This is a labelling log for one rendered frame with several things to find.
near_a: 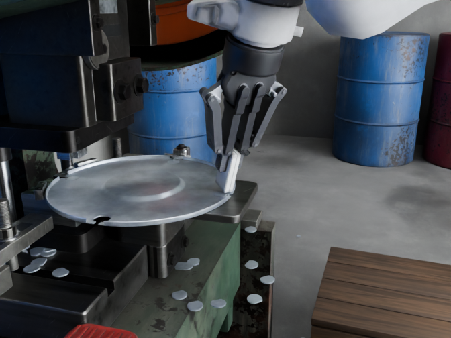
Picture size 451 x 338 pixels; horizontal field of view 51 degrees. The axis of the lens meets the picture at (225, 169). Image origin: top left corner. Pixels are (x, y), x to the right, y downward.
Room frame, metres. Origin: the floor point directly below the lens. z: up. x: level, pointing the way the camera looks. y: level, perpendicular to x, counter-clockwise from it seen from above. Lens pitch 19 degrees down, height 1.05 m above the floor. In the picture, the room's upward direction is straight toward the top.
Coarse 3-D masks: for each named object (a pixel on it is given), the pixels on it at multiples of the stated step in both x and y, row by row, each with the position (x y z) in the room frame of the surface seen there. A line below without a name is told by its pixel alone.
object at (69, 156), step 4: (84, 148) 0.73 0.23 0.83; (56, 152) 0.71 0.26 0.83; (72, 152) 0.71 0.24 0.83; (76, 152) 0.71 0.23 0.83; (80, 152) 0.71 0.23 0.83; (84, 152) 0.73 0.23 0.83; (60, 156) 0.71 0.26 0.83; (64, 156) 0.70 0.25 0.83; (68, 156) 0.70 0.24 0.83; (72, 156) 0.71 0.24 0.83; (76, 156) 0.71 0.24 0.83; (80, 156) 0.71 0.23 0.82
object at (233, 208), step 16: (240, 192) 0.67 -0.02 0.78; (224, 208) 0.61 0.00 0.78; (240, 208) 0.61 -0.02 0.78; (160, 224) 0.64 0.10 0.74; (176, 224) 0.68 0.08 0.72; (128, 240) 0.65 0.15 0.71; (144, 240) 0.64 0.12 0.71; (160, 240) 0.64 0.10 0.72; (176, 240) 0.68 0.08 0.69; (160, 256) 0.64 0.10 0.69; (176, 256) 0.68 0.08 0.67; (160, 272) 0.64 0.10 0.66
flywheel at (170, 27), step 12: (192, 0) 1.06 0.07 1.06; (156, 12) 1.06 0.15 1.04; (168, 12) 1.04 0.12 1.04; (180, 12) 1.03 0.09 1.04; (156, 24) 1.04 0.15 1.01; (168, 24) 1.03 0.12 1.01; (180, 24) 1.03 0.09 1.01; (192, 24) 1.02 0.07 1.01; (204, 24) 1.01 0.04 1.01; (168, 36) 1.04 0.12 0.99; (180, 36) 1.03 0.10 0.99; (192, 36) 1.02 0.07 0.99; (204, 36) 1.04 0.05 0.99
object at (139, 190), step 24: (96, 168) 0.78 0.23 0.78; (120, 168) 0.78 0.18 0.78; (144, 168) 0.78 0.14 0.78; (168, 168) 0.78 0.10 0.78; (192, 168) 0.78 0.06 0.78; (216, 168) 0.78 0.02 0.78; (48, 192) 0.66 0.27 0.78; (72, 192) 0.67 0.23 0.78; (96, 192) 0.67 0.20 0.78; (120, 192) 0.65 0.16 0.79; (144, 192) 0.65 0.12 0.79; (168, 192) 0.65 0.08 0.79; (192, 192) 0.67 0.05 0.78; (72, 216) 0.57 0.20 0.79; (96, 216) 0.58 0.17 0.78; (120, 216) 0.58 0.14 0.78; (144, 216) 0.58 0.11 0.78; (168, 216) 0.58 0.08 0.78; (192, 216) 0.58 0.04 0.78
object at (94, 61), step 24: (120, 0) 0.75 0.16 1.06; (120, 24) 0.75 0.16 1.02; (120, 48) 0.74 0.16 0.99; (24, 72) 0.66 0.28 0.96; (48, 72) 0.65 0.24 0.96; (72, 72) 0.64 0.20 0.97; (96, 72) 0.66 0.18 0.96; (120, 72) 0.68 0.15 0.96; (24, 96) 0.66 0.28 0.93; (48, 96) 0.65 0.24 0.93; (72, 96) 0.64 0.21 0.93; (96, 96) 0.66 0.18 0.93; (120, 96) 0.66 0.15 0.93; (24, 120) 0.66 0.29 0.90; (48, 120) 0.65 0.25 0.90; (72, 120) 0.64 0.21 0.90; (96, 120) 0.66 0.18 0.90
